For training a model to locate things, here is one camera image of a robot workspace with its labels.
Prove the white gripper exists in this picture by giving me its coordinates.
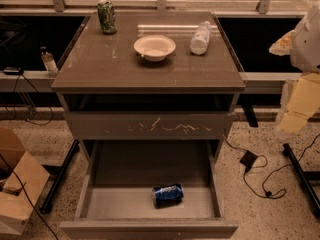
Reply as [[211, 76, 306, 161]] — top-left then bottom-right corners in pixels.
[[269, 2, 320, 138]]

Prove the blue pepsi can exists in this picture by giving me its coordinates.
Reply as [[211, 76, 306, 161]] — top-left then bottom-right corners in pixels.
[[152, 183, 184, 208]]

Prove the grey drawer cabinet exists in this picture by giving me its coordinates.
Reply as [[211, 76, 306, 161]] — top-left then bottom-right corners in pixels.
[[50, 10, 247, 240]]

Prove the green soda can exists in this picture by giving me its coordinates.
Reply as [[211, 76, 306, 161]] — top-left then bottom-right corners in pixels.
[[97, 0, 117, 34]]

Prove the closed top drawer front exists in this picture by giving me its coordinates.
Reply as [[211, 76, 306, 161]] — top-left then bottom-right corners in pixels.
[[65, 112, 233, 140]]

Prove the open middle drawer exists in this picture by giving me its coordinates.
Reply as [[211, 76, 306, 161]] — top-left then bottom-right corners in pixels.
[[60, 140, 238, 240]]

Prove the black power adapter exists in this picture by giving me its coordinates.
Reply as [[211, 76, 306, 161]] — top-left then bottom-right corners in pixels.
[[240, 151, 258, 173]]

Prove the clear plastic water bottle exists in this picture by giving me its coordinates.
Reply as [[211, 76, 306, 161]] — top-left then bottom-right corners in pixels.
[[190, 21, 212, 55]]

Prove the white bowl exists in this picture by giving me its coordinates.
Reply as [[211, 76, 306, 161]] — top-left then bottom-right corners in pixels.
[[134, 35, 176, 62]]

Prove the small bottle on ledge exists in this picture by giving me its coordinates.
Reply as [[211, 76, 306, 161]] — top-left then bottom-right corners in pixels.
[[40, 46, 58, 78]]

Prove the black device on ledge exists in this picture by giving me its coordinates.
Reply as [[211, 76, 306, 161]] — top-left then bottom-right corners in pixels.
[[3, 67, 24, 75]]

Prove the cardboard box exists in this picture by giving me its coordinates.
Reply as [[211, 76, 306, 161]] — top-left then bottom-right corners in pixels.
[[0, 127, 50, 235]]

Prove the black right floor rail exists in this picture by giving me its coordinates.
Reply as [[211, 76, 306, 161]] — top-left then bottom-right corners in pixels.
[[283, 143, 320, 218]]

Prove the black floor rail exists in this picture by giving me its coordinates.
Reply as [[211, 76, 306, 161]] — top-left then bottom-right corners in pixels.
[[283, 143, 320, 218], [40, 140, 79, 214]]

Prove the black adapter cable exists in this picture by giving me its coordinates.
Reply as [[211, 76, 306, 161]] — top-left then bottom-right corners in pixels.
[[222, 132, 320, 200]]

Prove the black cable left ledge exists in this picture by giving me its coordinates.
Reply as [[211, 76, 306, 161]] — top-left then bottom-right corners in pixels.
[[0, 72, 55, 127]]

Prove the black left floor rail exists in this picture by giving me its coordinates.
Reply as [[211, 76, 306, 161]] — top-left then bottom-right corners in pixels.
[[40, 140, 79, 214]]

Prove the black cable over box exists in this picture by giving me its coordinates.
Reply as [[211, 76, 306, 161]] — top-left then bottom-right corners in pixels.
[[0, 153, 60, 240]]

